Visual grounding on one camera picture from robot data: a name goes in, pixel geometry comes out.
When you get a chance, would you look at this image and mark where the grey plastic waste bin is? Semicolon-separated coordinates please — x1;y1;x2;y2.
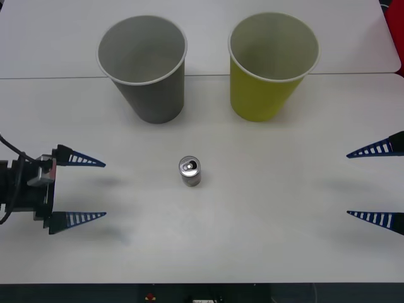
96;15;189;124

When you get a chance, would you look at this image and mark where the yellow-green plastic waste bin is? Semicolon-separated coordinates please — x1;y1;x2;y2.
227;11;321;123

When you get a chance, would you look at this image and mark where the red chair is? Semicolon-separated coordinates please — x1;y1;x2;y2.
383;0;404;76

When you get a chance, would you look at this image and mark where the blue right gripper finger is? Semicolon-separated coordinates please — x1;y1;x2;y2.
345;130;404;159
346;210;404;237

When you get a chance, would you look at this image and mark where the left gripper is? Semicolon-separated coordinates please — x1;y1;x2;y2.
8;144;107;235

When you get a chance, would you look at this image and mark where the black and green drink can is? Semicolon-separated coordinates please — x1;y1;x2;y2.
178;155;202;188

